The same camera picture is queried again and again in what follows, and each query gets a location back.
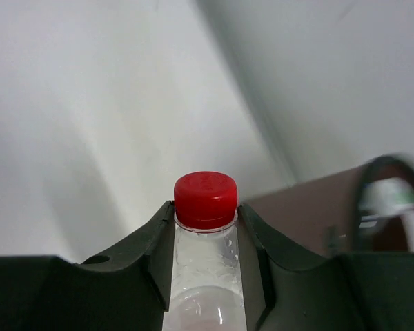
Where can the red-label clear water bottle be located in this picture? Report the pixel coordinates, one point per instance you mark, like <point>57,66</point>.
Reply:
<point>206,291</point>

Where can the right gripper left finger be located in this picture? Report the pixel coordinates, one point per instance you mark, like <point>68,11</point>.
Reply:
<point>125,287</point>

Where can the brown plastic waste bin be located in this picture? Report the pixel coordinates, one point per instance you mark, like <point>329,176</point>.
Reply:
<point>346,202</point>

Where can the green-label clear water bottle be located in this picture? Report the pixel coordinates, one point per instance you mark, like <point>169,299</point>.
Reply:
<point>390,200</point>

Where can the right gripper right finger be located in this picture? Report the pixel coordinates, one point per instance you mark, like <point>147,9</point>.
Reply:
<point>287,287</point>

